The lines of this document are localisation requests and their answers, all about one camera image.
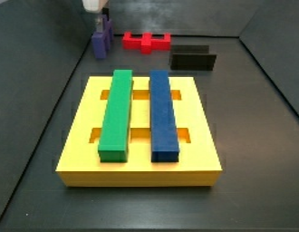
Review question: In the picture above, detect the black metal bracket holder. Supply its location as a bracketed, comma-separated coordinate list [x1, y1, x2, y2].
[169, 45, 216, 71]

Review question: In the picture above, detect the green long bar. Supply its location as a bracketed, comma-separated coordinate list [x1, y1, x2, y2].
[97, 70, 133, 162]

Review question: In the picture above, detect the purple comb-shaped block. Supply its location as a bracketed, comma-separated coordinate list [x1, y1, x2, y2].
[92, 14, 113, 59]

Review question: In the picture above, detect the blue long bar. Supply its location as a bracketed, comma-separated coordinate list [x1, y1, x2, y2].
[149, 70, 180, 162]

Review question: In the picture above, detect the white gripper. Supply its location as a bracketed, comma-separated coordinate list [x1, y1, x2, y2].
[83, 0, 111, 33]

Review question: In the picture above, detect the red comb-shaped block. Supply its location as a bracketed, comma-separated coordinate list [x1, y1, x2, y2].
[123, 32, 172, 54]

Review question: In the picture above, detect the yellow slotted board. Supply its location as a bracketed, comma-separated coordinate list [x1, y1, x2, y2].
[57, 76, 223, 187]

